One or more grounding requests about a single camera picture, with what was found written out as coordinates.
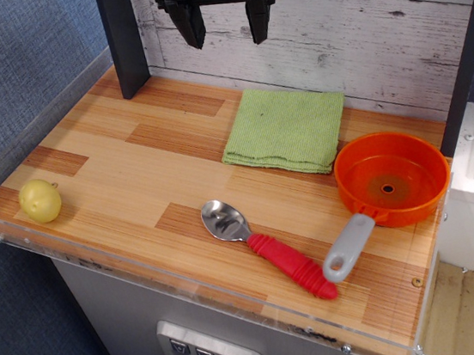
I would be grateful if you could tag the orange measuring cup grey handle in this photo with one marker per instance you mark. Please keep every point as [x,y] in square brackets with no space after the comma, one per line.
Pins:
[386,179]

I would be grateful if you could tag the yellow toy potato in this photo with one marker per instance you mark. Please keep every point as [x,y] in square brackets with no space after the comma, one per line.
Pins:
[40,200]

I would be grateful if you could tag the green folded cloth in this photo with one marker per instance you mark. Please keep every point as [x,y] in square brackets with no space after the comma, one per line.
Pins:
[294,131]

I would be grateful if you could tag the grey toy fridge cabinet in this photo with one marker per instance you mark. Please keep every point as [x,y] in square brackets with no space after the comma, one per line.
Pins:
[125,314]

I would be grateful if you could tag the clear acrylic table guard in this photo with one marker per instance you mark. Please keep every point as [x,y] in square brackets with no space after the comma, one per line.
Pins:
[134,174]

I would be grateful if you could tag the metal spoon red handle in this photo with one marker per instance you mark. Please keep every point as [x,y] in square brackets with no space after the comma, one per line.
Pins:
[227,224]

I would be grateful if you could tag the black vertical post right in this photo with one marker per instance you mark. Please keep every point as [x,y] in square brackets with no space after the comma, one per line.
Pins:
[456,78]

